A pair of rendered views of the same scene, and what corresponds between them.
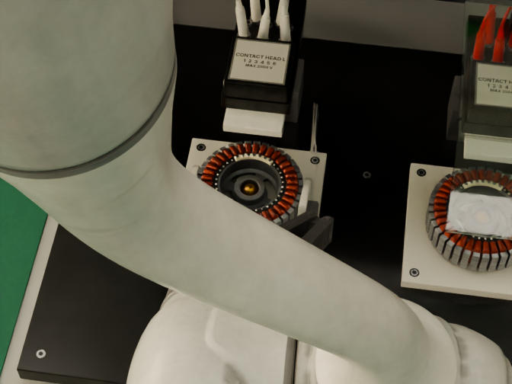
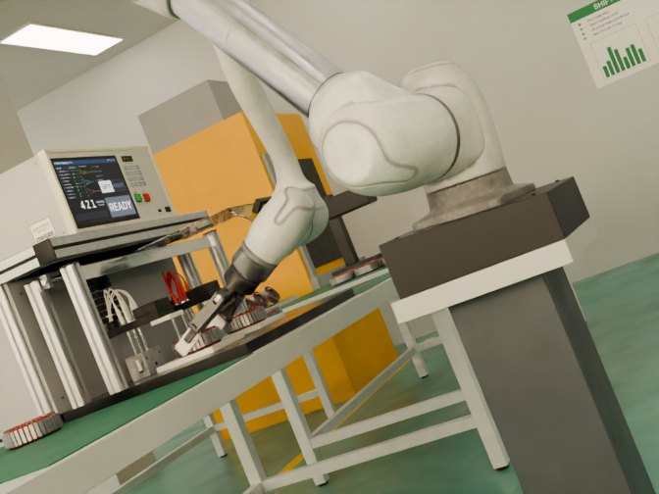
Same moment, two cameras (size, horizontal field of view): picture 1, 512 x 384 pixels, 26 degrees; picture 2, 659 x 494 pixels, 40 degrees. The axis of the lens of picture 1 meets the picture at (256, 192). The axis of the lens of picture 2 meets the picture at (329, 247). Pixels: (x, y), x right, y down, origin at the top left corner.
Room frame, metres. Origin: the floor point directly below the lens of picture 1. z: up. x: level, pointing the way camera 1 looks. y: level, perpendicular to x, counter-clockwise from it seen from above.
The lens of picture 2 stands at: (-0.15, 1.86, 0.85)
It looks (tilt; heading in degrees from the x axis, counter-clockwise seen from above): 1 degrees up; 283
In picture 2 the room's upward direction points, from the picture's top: 22 degrees counter-clockwise
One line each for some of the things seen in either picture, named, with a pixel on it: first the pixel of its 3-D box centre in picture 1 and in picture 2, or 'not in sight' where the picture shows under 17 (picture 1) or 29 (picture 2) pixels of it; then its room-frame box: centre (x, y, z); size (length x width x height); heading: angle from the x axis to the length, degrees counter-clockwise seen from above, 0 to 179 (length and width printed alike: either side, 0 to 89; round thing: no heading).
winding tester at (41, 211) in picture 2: not in sight; (56, 216); (0.95, -0.17, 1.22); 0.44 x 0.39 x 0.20; 82
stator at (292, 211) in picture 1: (249, 191); (197, 341); (0.65, 0.01, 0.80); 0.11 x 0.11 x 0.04
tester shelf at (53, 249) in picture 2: not in sight; (73, 262); (0.95, -0.16, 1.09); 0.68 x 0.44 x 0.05; 82
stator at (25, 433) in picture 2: not in sight; (32, 430); (0.89, 0.34, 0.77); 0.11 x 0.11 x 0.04
